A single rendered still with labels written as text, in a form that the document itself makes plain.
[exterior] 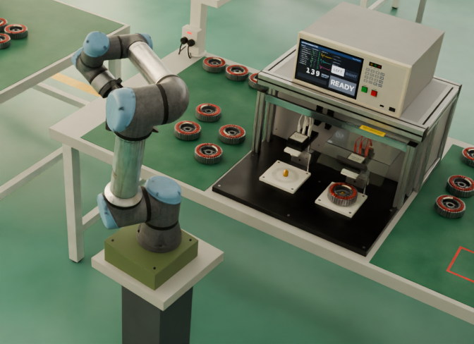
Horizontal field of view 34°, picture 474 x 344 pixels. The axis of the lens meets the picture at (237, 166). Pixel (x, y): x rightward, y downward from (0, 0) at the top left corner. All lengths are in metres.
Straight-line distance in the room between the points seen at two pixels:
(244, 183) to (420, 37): 0.86
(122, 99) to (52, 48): 1.87
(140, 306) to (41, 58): 1.56
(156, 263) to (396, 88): 1.04
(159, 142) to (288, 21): 3.17
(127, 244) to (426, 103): 1.22
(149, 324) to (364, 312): 1.23
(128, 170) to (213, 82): 1.47
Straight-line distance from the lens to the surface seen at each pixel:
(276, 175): 3.01
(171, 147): 3.17
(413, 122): 2.84
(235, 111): 3.45
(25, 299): 3.60
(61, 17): 4.26
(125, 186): 2.31
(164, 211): 2.44
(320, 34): 2.89
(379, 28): 3.01
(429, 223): 2.98
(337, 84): 2.88
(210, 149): 3.14
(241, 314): 3.52
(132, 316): 2.80
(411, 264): 2.77
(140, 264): 2.51
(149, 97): 2.11
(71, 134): 3.26
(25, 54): 3.89
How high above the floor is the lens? 2.52
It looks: 35 degrees down
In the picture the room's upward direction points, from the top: 6 degrees clockwise
